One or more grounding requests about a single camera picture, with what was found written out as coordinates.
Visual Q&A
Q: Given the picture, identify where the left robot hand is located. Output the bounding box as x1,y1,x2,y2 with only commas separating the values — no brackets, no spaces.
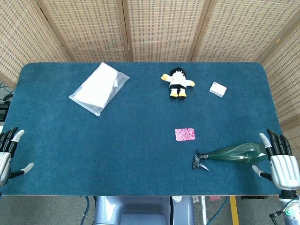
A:
0,127,35,187

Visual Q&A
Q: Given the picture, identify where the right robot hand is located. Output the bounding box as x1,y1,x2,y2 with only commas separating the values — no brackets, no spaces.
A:
251,128,300,190

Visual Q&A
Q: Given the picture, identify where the pink patterned card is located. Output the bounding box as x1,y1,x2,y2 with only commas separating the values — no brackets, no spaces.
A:
175,127,196,142

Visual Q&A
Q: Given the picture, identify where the black floor bar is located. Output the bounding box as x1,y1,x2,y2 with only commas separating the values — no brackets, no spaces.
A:
240,195,268,200

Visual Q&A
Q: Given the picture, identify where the black electronic equipment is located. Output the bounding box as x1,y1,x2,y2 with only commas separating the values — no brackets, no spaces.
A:
0,82,13,121

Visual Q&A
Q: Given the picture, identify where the green spray bottle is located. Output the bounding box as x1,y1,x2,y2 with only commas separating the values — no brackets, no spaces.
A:
192,142,268,171

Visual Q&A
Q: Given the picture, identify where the white stand pole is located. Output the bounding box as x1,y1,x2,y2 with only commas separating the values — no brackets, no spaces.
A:
200,196,208,225

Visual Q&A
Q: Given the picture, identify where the woven bamboo screen panel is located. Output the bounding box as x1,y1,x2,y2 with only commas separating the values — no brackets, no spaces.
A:
257,29,300,169
192,0,300,63
37,0,129,63
0,0,71,89
123,0,211,63

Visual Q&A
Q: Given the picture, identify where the small white box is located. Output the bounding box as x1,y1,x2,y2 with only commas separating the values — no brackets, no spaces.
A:
209,81,227,98

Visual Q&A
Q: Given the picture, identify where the blue felt table mat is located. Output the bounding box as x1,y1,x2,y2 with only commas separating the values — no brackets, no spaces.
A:
1,62,296,196

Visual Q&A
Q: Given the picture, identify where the white plastic zip bag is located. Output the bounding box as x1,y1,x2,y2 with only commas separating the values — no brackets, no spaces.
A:
68,61,131,117

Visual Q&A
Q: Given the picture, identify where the penguin plush toy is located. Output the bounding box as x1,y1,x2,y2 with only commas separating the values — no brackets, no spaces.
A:
160,67,196,99

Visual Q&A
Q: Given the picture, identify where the grey-blue robot torso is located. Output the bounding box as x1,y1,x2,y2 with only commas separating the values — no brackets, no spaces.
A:
93,195,195,225

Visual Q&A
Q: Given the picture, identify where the blue floor cable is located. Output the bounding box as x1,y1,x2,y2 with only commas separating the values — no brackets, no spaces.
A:
208,196,230,225
83,196,91,220

